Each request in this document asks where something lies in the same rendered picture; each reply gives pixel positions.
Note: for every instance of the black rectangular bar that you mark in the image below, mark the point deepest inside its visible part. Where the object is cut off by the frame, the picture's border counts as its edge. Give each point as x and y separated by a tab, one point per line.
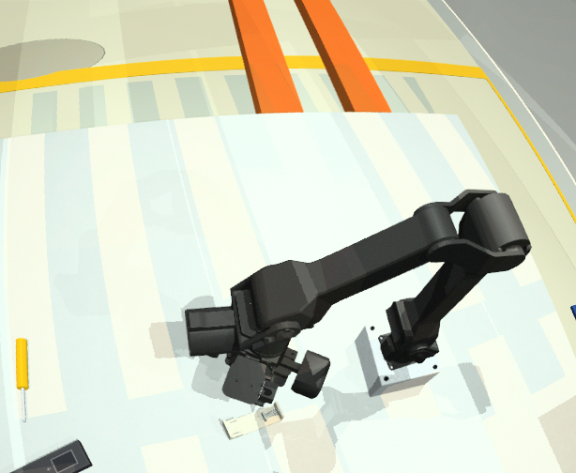
70	459

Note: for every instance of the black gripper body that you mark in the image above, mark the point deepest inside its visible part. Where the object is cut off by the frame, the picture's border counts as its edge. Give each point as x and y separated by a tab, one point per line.
311	372

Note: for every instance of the yellow-handled screwdriver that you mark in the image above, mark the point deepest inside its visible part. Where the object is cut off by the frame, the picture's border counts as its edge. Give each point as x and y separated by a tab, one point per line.
22	369

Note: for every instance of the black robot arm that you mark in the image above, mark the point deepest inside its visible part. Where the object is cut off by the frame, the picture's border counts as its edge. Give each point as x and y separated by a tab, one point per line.
275	303

